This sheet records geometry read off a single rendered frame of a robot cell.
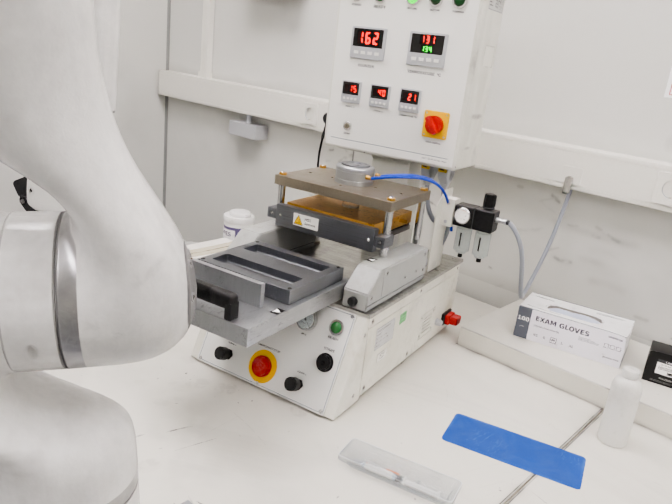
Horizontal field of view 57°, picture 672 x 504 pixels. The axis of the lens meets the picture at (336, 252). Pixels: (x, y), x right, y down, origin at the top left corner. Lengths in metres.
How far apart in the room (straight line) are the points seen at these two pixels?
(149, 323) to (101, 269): 0.05
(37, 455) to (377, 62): 1.08
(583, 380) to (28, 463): 1.08
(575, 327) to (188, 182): 1.77
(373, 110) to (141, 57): 1.50
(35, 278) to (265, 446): 0.65
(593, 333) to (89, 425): 1.11
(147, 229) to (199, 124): 2.17
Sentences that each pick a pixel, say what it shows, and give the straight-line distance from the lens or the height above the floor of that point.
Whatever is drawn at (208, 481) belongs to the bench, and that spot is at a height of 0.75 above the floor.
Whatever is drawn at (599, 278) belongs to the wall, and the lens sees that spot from 1.64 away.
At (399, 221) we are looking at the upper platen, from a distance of 1.27.
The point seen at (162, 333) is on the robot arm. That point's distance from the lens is 0.47.
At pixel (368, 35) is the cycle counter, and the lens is 1.39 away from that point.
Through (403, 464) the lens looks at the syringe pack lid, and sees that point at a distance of 1.01.
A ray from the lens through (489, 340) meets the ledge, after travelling 1.42.
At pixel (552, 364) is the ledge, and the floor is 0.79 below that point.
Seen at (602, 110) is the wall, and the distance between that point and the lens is 1.60.
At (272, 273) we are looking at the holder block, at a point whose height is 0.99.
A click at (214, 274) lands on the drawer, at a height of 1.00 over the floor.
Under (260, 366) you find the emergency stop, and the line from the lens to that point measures 1.17.
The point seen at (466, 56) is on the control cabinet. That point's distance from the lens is 1.30.
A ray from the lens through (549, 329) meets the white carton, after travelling 1.44.
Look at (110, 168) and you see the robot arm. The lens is 0.43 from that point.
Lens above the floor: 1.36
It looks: 18 degrees down
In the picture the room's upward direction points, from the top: 7 degrees clockwise
